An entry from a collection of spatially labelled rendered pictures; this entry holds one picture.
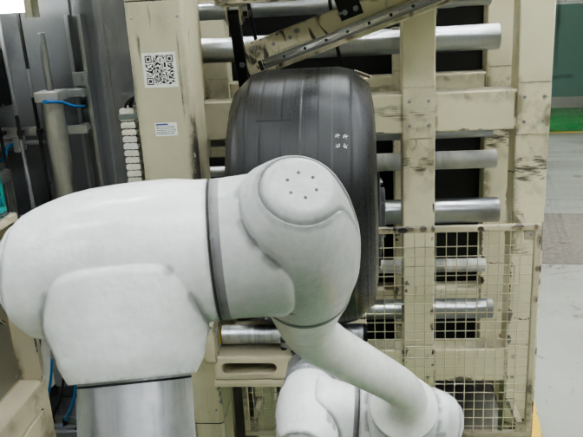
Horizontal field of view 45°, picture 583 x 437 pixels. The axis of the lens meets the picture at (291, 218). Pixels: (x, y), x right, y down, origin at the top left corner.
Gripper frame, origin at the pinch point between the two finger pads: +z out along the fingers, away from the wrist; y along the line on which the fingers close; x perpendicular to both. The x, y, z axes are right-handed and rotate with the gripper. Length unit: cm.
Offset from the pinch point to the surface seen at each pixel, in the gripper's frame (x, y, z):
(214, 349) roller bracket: 16.4, 24.6, 8.3
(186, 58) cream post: -46, 27, 28
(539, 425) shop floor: 118, -77, 99
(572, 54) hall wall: 143, -304, 871
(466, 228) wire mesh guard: 13, -39, 61
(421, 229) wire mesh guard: 13, -26, 61
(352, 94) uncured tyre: -37.9, -8.3, 21.0
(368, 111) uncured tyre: -34.5, -11.4, 20.3
